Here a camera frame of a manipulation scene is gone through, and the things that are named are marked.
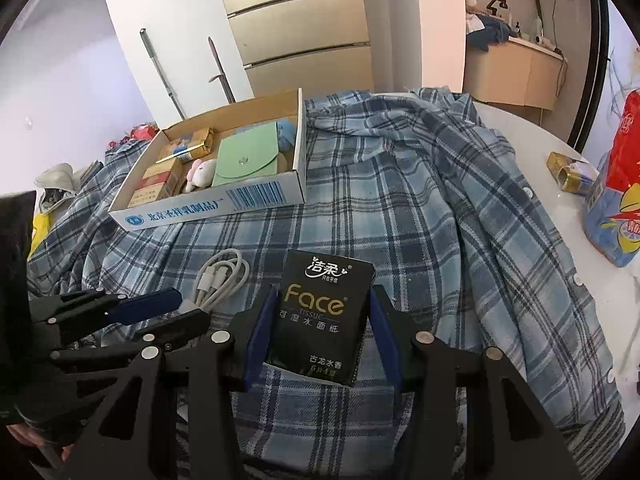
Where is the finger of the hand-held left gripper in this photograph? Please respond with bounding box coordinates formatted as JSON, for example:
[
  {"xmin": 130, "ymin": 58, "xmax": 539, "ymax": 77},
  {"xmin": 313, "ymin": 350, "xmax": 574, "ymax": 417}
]
[
  {"xmin": 32, "ymin": 287, "xmax": 183, "ymax": 333},
  {"xmin": 50, "ymin": 309, "xmax": 212, "ymax": 367}
]

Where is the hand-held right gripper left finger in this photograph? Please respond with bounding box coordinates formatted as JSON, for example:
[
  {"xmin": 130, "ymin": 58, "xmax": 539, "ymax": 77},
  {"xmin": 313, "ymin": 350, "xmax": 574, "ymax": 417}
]
[{"xmin": 60, "ymin": 284, "xmax": 281, "ymax": 480}]

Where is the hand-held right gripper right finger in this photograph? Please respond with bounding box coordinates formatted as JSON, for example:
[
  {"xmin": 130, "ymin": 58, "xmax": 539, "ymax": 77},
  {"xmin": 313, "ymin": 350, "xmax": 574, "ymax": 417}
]
[{"xmin": 367, "ymin": 284, "xmax": 583, "ymax": 480}]

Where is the white charging cable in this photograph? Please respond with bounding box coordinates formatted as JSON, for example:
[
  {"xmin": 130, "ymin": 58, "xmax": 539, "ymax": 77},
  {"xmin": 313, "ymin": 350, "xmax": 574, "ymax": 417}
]
[{"xmin": 180, "ymin": 250, "xmax": 251, "ymax": 317}]

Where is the black tissue packet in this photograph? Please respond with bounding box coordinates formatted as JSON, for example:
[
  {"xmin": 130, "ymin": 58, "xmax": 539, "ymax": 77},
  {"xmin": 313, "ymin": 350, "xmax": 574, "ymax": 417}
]
[{"xmin": 262, "ymin": 249, "xmax": 377, "ymax": 388}]

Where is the white plush toy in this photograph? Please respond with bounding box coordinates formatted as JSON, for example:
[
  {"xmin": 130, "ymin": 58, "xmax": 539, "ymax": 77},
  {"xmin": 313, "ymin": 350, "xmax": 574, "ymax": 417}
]
[{"xmin": 181, "ymin": 158, "xmax": 219, "ymax": 194}]

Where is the white cardboard box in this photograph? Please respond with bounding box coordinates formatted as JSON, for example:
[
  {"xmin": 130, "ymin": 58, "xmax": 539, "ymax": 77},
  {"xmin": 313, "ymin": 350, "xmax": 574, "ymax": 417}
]
[{"xmin": 107, "ymin": 87, "xmax": 308, "ymax": 232}]

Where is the blue gold cigarette pack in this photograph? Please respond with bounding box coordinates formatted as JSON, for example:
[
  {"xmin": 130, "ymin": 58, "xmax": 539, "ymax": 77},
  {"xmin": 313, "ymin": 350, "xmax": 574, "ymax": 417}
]
[{"xmin": 155, "ymin": 127, "xmax": 216, "ymax": 165}]

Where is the green snap pouch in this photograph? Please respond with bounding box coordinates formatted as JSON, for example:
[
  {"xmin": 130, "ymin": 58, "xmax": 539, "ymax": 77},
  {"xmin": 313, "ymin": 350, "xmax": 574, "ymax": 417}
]
[{"xmin": 212, "ymin": 122, "xmax": 282, "ymax": 188}]

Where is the light blue tissue packet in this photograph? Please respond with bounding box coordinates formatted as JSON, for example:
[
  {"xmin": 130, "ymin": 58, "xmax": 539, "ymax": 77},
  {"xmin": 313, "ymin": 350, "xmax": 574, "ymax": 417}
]
[{"xmin": 276, "ymin": 119, "xmax": 297, "ymax": 151}]

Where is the person's left hand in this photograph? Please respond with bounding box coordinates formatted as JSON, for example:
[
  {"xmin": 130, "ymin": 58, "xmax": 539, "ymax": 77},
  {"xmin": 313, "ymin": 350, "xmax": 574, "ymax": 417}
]
[{"xmin": 6, "ymin": 422, "xmax": 38, "ymax": 445}]

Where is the yellow bag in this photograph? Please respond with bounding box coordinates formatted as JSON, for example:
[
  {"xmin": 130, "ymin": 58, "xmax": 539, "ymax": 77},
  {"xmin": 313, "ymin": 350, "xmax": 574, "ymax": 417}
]
[{"xmin": 30, "ymin": 212, "xmax": 53, "ymax": 261}]

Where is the grey cloth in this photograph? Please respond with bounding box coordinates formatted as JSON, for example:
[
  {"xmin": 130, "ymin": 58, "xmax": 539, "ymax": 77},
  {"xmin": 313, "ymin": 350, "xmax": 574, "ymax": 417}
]
[{"xmin": 35, "ymin": 162, "xmax": 76, "ymax": 211}]

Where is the red gold cigarette pack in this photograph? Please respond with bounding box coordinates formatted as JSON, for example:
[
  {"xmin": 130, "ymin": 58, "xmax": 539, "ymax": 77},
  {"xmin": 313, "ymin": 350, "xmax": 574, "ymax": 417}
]
[{"xmin": 127, "ymin": 160, "xmax": 188, "ymax": 208}]

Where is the blue plaid shirt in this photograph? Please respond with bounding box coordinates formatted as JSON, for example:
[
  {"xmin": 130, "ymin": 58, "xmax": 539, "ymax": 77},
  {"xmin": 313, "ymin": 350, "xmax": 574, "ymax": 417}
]
[{"xmin": 27, "ymin": 89, "xmax": 626, "ymax": 480}]

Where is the open gold cigarette pack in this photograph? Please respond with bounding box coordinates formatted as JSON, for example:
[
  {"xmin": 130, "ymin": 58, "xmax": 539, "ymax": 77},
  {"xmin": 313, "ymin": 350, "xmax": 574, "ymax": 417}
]
[{"xmin": 546, "ymin": 151, "xmax": 600, "ymax": 193}]

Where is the red blue printed bag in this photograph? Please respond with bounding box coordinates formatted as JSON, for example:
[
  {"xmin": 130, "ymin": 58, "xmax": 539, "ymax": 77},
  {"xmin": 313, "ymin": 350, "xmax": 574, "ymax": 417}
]
[{"xmin": 582, "ymin": 87, "xmax": 640, "ymax": 268}]

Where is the wooden vanity desk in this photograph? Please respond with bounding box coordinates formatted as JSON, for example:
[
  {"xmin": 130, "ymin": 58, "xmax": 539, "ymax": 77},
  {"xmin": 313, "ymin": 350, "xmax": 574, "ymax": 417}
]
[{"xmin": 462, "ymin": 0, "xmax": 568, "ymax": 111}]

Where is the beige drawer cabinet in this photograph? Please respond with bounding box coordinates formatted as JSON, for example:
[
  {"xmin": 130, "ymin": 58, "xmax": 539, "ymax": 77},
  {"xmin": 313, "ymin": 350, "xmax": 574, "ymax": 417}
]
[{"xmin": 210, "ymin": 0, "xmax": 376, "ymax": 101}]

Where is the dark blue clothing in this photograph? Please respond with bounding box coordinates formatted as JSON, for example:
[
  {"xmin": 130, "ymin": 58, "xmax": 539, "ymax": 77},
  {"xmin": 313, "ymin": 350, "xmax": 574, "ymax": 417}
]
[{"xmin": 467, "ymin": 20, "xmax": 521, "ymax": 52}]

